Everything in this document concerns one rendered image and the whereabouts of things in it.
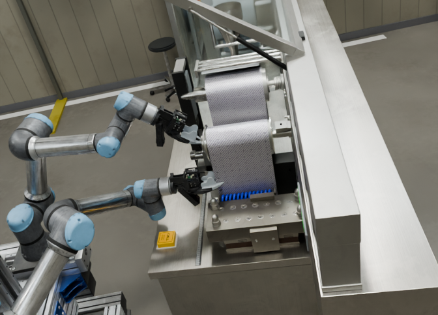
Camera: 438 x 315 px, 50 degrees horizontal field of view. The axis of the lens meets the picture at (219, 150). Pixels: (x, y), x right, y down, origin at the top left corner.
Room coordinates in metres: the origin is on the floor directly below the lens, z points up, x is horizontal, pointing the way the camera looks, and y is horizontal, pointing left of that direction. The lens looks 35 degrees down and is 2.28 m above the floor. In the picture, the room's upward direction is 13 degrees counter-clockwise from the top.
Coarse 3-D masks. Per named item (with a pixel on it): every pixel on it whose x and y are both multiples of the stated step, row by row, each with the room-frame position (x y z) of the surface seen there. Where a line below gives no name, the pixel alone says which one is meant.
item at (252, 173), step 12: (252, 156) 1.46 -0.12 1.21; (264, 156) 1.45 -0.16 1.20; (216, 168) 1.48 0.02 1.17; (228, 168) 1.48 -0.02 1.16; (240, 168) 1.47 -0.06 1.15; (252, 168) 1.46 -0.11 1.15; (264, 168) 1.45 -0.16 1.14; (216, 180) 1.49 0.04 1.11; (228, 180) 1.48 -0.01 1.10; (240, 180) 1.47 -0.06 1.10; (252, 180) 1.46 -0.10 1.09; (264, 180) 1.46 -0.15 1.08; (228, 192) 1.48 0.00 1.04; (240, 192) 1.47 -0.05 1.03; (252, 192) 1.46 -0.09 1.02
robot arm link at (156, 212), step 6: (138, 204) 1.56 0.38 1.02; (144, 204) 1.54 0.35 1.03; (150, 204) 1.50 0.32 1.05; (156, 204) 1.50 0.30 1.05; (162, 204) 1.52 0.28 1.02; (144, 210) 1.54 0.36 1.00; (150, 210) 1.50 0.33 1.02; (156, 210) 1.50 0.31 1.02; (162, 210) 1.51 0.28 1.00; (150, 216) 1.51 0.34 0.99; (156, 216) 1.50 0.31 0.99; (162, 216) 1.51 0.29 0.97
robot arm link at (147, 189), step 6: (144, 180) 1.54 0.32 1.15; (150, 180) 1.54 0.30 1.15; (156, 180) 1.53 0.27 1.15; (138, 186) 1.52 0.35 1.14; (144, 186) 1.52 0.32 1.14; (150, 186) 1.51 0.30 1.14; (156, 186) 1.50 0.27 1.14; (138, 192) 1.51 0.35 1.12; (144, 192) 1.50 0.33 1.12; (150, 192) 1.50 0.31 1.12; (156, 192) 1.49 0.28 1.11; (138, 198) 1.51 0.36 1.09; (144, 198) 1.51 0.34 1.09; (150, 198) 1.50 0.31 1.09; (156, 198) 1.51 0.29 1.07
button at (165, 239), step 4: (160, 232) 1.47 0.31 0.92; (164, 232) 1.46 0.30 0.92; (168, 232) 1.46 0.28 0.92; (172, 232) 1.45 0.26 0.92; (160, 236) 1.44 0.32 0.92; (164, 236) 1.44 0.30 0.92; (168, 236) 1.43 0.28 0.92; (172, 236) 1.43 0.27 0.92; (160, 240) 1.42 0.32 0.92; (164, 240) 1.42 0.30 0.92; (168, 240) 1.41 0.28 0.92; (172, 240) 1.40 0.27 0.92; (160, 244) 1.40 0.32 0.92; (164, 244) 1.40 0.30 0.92; (168, 244) 1.40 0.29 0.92; (172, 244) 1.39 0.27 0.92
